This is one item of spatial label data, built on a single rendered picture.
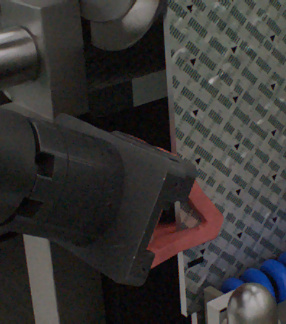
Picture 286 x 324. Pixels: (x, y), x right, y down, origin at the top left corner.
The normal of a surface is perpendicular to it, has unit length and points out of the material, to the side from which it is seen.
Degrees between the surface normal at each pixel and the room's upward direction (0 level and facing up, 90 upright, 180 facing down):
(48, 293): 90
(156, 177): 59
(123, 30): 90
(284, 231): 90
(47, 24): 90
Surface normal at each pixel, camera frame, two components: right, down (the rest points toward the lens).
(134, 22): -0.80, 0.29
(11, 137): 0.69, -0.40
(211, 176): 0.59, 0.28
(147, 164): -0.72, -0.22
